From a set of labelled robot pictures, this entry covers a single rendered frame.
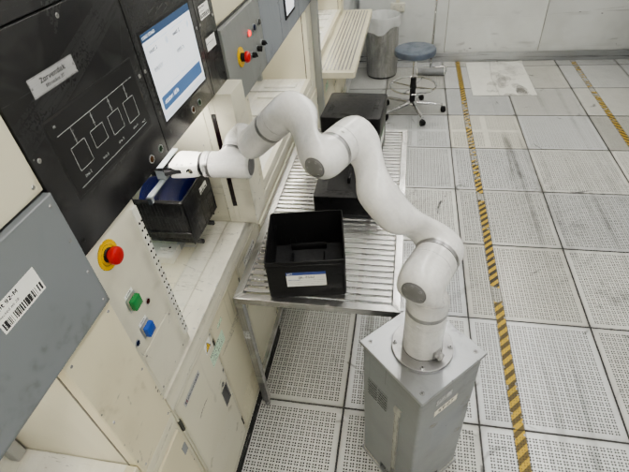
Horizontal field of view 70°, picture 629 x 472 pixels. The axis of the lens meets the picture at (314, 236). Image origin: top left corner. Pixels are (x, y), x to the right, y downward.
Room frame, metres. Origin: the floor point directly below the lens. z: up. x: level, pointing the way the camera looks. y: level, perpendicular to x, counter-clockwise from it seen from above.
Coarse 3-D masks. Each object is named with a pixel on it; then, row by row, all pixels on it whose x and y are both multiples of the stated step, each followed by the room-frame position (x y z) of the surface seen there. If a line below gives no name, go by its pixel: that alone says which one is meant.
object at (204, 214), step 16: (160, 176) 1.29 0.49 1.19; (192, 192) 1.25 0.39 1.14; (208, 192) 1.35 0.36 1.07; (144, 208) 1.21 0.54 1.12; (160, 208) 1.20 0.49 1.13; (176, 208) 1.18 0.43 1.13; (192, 208) 1.22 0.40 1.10; (208, 208) 1.32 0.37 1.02; (144, 224) 1.22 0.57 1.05; (160, 224) 1.20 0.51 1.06; (176, 224) 1.19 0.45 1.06; (192, 224) 1.19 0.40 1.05; (208, 224) 1.33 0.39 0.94; (160, 240) 1.26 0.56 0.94; (176, 240) 1.25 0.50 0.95; (192, 240) 1.23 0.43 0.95
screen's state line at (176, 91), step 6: (198, 66) 1.33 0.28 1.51; (192, 72) 1.28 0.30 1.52; (198, 72) 1.32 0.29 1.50; (186, 78) 1.24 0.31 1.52; (192, 78) 1.28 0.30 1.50; (180, 84) 1.20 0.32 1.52; (186, 84) 1.23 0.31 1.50; (174, 90) 1.16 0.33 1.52; (180, 90) 1.19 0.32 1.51; (168, 96) 1.13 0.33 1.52; (174, 96) 1.15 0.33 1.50; (168, 102) 1.12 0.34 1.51
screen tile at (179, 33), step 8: (176, 24) 1.27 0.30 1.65; (184, 24) 1.31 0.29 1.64; (176, 32) 1.25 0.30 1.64; (184, 32) 1.30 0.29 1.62; (192, 32) 1.34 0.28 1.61; (176, 40) 1.24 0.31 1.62; (192, 40) 1.33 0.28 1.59; (192, 48) 1.32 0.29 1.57; (184, 56) 1.27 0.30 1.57; (192, 56) 1.31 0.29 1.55; (184, 64) 1.25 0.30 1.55
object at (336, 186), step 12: (348, 168) 1.74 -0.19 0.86; (324, 180) 1.66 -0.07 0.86; (336, 180) 1.65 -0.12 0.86; (348, 180) 1.61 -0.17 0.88; (324, 192) 1.57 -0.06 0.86; (336, 192) 1.56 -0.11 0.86; (348, 192) 1.55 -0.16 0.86; (324, 204) 1.53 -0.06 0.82; (336, 204) 1.52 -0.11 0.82; (348, 204) 1.51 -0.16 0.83; (360, 204) 1.50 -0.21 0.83; (348, 216) 1.51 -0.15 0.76; (360, 216) 1.50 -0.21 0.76
